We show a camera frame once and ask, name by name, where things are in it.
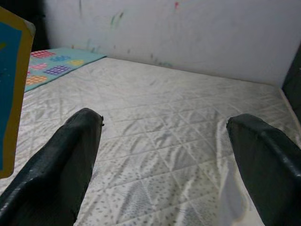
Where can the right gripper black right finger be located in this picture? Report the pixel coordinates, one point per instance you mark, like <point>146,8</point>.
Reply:
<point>275,179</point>

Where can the quilted beige mattress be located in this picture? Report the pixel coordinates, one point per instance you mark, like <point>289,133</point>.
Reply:
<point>164,117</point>

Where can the yellow-edged blue picture book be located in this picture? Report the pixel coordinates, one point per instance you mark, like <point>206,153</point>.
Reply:
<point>9,94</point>

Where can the teal heart-patterned blanket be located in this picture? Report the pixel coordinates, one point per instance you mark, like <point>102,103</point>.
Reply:
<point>61,63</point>

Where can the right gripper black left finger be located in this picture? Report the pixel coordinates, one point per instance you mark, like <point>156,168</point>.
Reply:
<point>47,183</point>

